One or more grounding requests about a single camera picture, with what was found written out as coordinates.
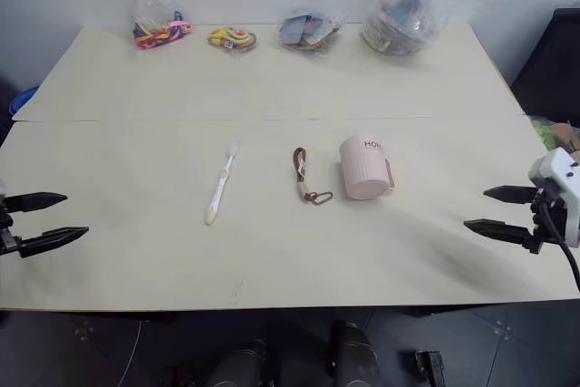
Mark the bag of colourful ribbons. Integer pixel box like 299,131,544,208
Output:
128,0,195,52

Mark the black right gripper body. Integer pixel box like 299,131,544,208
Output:
520,186,571,256

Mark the bag of printed cards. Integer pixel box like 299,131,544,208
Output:
275,7,349,53

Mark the brown lanyard keychain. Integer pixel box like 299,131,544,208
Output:
291,147,334,205

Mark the green items pile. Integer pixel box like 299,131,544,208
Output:
527,114,559,152

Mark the brown cardboard piece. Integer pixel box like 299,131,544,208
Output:
549,121,580,153

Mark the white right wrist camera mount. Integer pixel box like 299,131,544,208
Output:
527,147,580,248

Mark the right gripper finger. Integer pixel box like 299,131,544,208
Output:
462,218,532,248
482,185,539,206

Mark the black bracket block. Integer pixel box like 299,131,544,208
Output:
413,350,446,387

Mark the pink ribbed plastic cup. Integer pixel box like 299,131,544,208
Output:
338,132,397,202

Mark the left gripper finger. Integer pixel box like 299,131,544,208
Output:
17,226,90,259
3,191,69,215

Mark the large bag of patterned items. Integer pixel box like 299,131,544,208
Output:
359,0,478,58

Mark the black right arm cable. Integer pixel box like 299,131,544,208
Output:
539,201,580,292

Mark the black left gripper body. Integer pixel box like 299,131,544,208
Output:
0,196,23,257

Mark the bag of colourful hair ties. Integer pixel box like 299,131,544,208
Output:
207,25,261,59

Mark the white and yellow toothbrush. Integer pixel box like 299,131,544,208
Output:
204,139,242,227

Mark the dark rounded shape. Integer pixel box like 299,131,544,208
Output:
329,320,381,387
201,338,269,387

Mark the black chair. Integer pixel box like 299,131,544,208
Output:
510,7,580,121

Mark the blue round container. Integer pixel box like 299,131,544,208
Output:
8,85,42,117

